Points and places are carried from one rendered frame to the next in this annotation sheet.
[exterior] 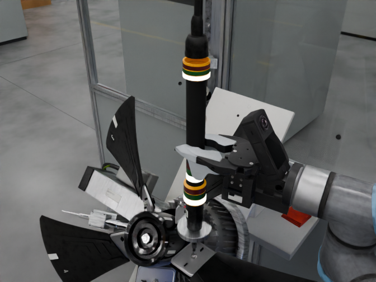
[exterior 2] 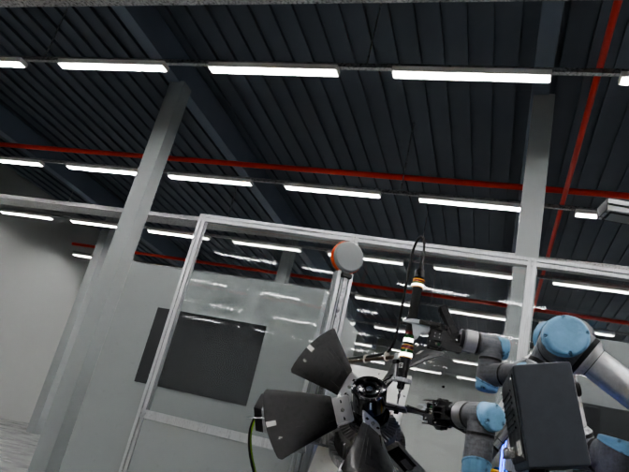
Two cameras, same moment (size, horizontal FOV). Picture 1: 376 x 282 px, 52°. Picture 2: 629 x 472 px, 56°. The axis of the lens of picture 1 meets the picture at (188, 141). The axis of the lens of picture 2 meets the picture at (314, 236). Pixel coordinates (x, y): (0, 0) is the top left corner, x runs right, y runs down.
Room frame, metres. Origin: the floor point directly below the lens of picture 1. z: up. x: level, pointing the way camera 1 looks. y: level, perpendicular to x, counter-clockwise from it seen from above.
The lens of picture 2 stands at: (-1.15, 1.13, 0.98)
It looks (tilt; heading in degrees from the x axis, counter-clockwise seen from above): 20 degrees up; 337
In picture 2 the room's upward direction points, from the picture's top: 14 degrees clockwise
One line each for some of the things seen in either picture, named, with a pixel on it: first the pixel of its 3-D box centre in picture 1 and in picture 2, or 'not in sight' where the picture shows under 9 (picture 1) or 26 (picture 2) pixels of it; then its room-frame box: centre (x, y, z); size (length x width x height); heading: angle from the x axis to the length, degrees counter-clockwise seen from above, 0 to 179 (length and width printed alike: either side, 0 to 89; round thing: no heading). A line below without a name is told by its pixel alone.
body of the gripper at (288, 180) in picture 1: (260, 177); (445, 337); (0.51, -0.12, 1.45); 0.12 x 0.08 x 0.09; 61
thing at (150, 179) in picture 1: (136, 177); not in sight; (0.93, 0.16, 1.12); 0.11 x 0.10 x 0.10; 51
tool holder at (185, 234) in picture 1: (194, 208); (402, 367); (0.58, -0.01, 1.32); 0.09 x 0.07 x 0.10; 176
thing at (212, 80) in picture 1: (206, 72); not in sight; (1.19, -0.06, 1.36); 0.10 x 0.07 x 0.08; 176
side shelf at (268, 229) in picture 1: (260, 214); not in sight; (1.07, -0.27, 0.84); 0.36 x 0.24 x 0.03; 51
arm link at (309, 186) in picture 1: (309, 188); (469, 341); (0.47, -0.19, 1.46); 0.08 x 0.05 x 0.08; 151
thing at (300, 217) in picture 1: (296, 215); not in sight; (1.04, -0.40, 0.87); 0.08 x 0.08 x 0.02; 44
